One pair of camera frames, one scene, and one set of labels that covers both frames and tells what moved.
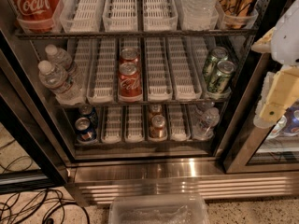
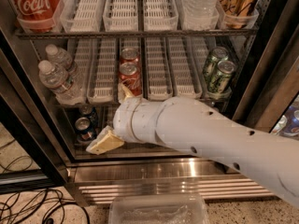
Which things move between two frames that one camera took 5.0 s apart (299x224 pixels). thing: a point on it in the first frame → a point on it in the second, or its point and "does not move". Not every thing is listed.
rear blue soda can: [90, 112] does not move
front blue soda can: [85, 130] does not move
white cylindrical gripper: [287, 37] → [123, 118]
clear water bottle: [62, 86] does not move
